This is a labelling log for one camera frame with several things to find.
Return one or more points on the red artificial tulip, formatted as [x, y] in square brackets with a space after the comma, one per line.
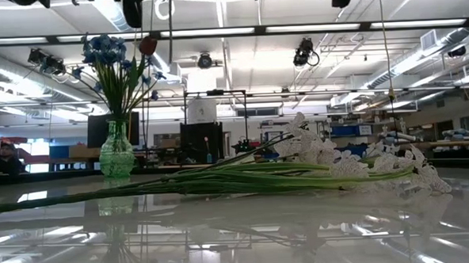
[148, 46]

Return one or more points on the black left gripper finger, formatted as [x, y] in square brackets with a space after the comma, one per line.
[133, 13]

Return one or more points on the long rig light bar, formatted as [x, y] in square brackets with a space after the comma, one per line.
[206, 32]

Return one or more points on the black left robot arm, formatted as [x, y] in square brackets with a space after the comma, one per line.
[30, 1]

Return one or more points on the green glass vase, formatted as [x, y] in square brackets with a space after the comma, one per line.
[116, 156]

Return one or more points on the blue artificial flower bunch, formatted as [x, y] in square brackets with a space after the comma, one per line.
[104, 50]
[126, 65]

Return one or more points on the blue storage bin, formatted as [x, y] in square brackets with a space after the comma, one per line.
[345, 131]

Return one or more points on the round black camera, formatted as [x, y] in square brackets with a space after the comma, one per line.
[205, 61]

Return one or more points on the black spotlight cluster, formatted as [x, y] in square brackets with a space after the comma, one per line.
[47, 62]

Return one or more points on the small black robot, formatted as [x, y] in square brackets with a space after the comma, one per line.
[244, 147]

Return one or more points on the white cylinder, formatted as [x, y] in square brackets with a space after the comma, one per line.
[202, 111]

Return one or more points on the person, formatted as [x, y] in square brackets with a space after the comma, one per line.
[7, 161]

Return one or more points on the thin black frame stand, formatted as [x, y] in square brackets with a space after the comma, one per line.
[215, 92]

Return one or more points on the black monitor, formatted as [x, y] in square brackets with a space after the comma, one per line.
[95, 131]

